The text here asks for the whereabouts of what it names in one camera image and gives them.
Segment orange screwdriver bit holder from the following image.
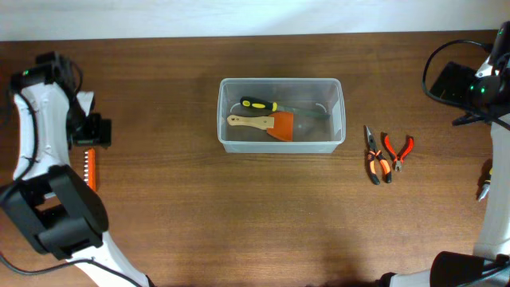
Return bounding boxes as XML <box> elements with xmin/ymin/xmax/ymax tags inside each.
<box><xmin>84</xmin><ymin>148</ymin><xmax>96</xmax><ymax>191</ymax></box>

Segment file black yellow handle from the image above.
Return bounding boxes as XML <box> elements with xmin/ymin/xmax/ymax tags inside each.
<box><xmin>239</xmin><ymin>96</ymin><xmax>332</xmax><ymax>120</ymax></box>

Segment small red cutting pliers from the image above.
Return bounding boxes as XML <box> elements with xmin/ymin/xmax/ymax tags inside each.
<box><xmin>382</xmin><ymin>133</ymin><xmax>414</xmax><ymax>172</ymax></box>

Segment clear plastic container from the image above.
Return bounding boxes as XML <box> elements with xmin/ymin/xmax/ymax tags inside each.
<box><xmin>217</xmin><ymin>78</ymin><xmax>347</xmax><ymax>154</ymax></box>

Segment long nose pliers orange black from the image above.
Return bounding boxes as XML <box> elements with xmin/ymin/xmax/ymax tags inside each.
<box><xmin>364</xmin><ymin>126</ymin><xmax>392</xmax><ymax>185</ymax></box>

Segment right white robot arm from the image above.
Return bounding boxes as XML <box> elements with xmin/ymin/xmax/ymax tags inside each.
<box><xmin>376</xmin><ymin>22</ymin><xmax>509</xmax><ymax>287</ymax></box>

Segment screwdriver black yellow handle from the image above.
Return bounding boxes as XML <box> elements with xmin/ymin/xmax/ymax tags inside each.
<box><xmin>477</xmin><ymin>168</ymin><xmax>492</xmax><ymax>202</ymax></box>

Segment orange scraper wooden handle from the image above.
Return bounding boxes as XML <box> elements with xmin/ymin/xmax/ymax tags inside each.
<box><xmin>227</xmin><ymin>112</ymin><xmax>294</xmax><ymax>142</ymax></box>

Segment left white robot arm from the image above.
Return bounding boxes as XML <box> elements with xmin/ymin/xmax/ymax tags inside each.
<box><xmin>1</xmin><ymin>52</ymin><xmax>153</xmax><ymax>286</ymax></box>

